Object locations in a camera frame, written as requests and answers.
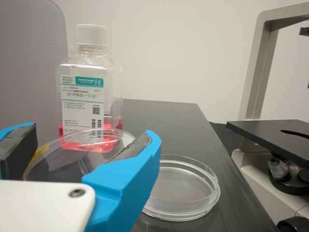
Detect cream microscope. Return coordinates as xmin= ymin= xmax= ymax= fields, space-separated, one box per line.
xmin=209 ymin=10 xmax=309 ymax=232

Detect petri dish lid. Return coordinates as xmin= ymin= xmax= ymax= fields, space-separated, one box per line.
xmin=23 ymin=127 xmax=137 ymax=181

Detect red liquid bottle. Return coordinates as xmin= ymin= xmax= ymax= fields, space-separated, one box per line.
xmin=56 ymin=23 xmax=124 ymax=154

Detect black platform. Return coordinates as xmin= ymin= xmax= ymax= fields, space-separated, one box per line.
xmin=120 ymin=98 xmax=281 ymax=232

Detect petri dish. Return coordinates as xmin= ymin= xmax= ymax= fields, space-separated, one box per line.
xmin=141 ymin=153 xmax=221 ymax=217

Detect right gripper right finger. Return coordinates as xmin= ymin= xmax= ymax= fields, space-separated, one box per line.
xmin=82 ymin=130 xmax=162 ymax=232

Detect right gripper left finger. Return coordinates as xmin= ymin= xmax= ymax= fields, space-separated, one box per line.
xmin=0 ymin=121 xmax=38 ymax=180

